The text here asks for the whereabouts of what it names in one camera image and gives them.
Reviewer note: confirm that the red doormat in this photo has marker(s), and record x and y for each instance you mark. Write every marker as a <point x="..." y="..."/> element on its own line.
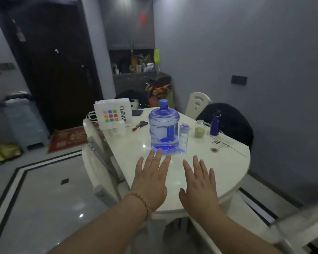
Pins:
<point x="67" y="138"/>

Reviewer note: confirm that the dark brown door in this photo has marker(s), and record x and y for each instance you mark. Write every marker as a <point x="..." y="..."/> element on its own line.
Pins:
<point x="55" y="63"/>

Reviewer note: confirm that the dark grey cabinet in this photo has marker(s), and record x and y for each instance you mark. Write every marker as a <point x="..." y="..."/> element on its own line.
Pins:
<point x="132" y="44"/>

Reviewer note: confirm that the person's right thumb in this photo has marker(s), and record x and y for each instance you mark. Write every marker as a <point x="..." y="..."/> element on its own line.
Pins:
<point x="182" y="196"/>

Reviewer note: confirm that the person's right forearm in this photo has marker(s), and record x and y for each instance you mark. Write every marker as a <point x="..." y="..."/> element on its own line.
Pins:
<point x="233" y="235"/>

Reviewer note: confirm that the person's left forearm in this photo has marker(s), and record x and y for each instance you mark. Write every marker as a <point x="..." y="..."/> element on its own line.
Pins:
<point x="106" y="227"/>

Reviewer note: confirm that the black wall switch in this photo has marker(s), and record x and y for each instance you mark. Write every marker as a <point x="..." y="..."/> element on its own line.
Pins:
<point x="239" y="80"/>

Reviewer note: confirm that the person's left middle finger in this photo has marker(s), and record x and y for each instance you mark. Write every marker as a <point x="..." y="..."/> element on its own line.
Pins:
<point x="157" y="161"/>

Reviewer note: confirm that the red key bunch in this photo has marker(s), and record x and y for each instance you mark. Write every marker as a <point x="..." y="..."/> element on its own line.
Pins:
<point x="139" y="125"/>

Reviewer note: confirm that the red sticker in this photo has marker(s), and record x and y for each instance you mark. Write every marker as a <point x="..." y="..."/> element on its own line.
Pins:
<point x="142" y="18"/>

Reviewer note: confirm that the person's left little finger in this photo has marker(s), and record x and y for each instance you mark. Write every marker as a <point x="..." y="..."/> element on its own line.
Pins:
<point x="139" y="166"/>

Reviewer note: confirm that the person's right hand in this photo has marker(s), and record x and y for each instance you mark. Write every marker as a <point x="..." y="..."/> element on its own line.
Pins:
<point x="200" y="195"/>

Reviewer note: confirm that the person's right little finger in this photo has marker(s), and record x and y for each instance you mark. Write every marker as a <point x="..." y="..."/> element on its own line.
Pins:
<point x="212" y="178"/>

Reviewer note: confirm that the yellow bag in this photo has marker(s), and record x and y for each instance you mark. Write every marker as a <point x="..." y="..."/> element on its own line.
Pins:
<point x="5" y="153"/>

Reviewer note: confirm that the grey-blue storage bin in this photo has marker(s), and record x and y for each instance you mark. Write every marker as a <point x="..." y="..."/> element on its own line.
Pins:
<point x="25" y="121"/>

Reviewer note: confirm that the person's left thumb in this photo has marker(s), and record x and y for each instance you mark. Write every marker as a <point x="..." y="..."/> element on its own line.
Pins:
<point x="165" y="193"/>

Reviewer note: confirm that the person's left hand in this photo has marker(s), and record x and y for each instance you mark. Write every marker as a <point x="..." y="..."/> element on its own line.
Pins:
<point x="149" y="186"/>

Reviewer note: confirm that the white dining chair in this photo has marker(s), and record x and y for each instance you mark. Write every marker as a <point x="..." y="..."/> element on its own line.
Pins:
<point x="102" y="177"/>
<point x="95" y="137"/>

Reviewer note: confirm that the small clear water bottle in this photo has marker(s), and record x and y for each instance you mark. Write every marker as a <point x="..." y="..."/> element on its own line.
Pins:
<point x="184" y="138"/>

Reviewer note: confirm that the black jacket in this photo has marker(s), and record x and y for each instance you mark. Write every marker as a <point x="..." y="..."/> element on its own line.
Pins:
<point x="232" y="124"/>

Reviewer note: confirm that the white paper bag coloured squares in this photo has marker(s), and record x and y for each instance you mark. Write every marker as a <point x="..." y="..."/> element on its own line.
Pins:
<point x="112" y="113"/>

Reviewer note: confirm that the large blue water jug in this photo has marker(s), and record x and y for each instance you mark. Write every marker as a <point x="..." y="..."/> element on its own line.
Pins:
<point x="163" y="129"/>

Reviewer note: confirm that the glass jar with green powder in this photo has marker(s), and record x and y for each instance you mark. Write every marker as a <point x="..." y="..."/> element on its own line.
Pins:
<point x="199" y="129"/>

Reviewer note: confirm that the orange bag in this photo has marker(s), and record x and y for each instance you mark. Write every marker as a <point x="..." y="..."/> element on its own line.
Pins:
<point x="159" y="95"/>

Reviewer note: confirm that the blue metal flask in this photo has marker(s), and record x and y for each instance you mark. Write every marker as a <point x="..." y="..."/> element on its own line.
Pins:
<point x="215" y="124"/>

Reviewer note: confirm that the person's right middle finger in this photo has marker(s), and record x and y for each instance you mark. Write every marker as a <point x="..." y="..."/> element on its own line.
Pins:
<point x="197" y="167"/>

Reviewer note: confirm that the white chair with cutout back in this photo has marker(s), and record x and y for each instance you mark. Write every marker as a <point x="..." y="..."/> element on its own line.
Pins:
<point x="197" y="104"/>

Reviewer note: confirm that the yellow-green duster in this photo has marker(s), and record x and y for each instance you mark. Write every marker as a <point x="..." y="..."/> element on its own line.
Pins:
<point x="156" y="56"/>

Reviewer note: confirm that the white paper sheet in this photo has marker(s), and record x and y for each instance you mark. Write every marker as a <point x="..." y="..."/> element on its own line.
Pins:
<point x="226" y="142"/>

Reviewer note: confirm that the panda plush toy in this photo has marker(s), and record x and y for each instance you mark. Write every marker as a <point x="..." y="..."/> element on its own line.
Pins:
<point x="133" y="103"/>

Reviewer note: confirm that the dark smartphone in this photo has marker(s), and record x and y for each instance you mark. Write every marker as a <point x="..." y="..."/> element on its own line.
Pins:
<point x="137" y="112"/>

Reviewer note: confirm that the white round dining table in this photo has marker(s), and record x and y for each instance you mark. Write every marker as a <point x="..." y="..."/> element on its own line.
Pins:
<point x="201" y="161"/>

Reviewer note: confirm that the grey chair back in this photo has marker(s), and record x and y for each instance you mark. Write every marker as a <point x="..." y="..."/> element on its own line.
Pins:
<point x="302" y="224"/>

